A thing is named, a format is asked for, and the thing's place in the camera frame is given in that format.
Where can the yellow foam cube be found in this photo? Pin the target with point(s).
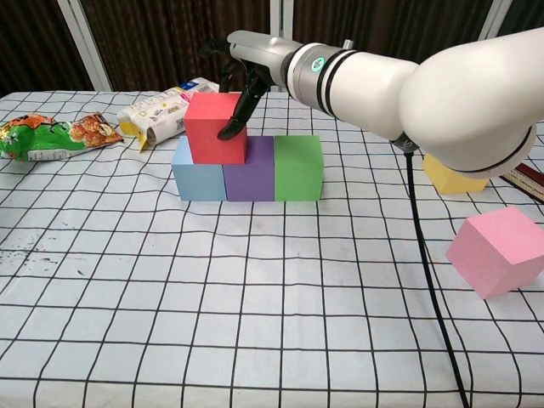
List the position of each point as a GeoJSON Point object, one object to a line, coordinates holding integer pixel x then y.
{"type": "Point", "coordinates": [450, 180]}

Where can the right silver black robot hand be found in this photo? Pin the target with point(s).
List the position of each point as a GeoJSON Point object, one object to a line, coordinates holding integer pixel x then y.
{"type": "Point", "coordinates": [265, 55]}

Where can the pink foam cube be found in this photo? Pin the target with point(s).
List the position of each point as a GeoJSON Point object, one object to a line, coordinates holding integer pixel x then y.
{"type": "Point", "coordinates": [493, 251]}

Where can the white snack package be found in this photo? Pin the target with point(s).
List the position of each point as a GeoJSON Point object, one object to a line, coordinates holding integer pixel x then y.
{"type": "Point", "coordinates": [161, 112]}

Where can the dark red long box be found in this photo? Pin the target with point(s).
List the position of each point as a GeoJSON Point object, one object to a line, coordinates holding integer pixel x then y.
{"type": "Point", "coordinates": [527, 178]}

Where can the green orange snack bag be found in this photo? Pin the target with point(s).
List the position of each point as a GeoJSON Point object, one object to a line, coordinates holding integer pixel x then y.
{"type": "Point", "coordinates": [55, 136]}

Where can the light blue foam cube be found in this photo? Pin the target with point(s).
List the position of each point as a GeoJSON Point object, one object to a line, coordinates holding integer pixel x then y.
{"type": "Point", "coordinates": [200, 178]}

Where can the white partition post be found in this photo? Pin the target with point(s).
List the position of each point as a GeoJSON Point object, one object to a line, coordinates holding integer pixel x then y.
{"type": "Point", "coordinates": [86, 42]}
{"type": "Point", "coordinates": [281, 17]}
{"type": "Point", "coordinates": [493, 17]}

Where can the dark brown ribbed partition panel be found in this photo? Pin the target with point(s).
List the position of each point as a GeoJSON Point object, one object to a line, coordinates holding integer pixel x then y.
{"type": "Point", "coordinates": [523, 13]}
{"type": "Point", "coordinates": [149, 38]}
{"type": "Point", "coordinates": [30, 42]}
{"type": "Point", "coordinates": [382, 21]}

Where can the white checkered tablecloth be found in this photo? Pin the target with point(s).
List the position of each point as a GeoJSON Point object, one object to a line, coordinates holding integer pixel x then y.
{"type": "Point", "coordinates": [255, 297]}

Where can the green foam cube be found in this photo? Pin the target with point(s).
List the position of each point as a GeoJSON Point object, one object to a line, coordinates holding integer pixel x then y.
{"type": "Point", "coordinates": [297, 170]}

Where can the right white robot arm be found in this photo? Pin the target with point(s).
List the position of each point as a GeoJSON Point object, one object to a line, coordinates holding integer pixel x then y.
{"type": "Point", "coordinates": [425, 93]}

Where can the purple foam cube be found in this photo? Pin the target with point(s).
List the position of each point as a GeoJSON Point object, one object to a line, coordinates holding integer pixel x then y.
{"type": "Point", "coordinates": [251, 180]}

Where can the red foam cube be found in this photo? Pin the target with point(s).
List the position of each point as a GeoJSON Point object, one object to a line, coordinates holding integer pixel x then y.
{"type": "Point", "coordinates": [208, 136]}

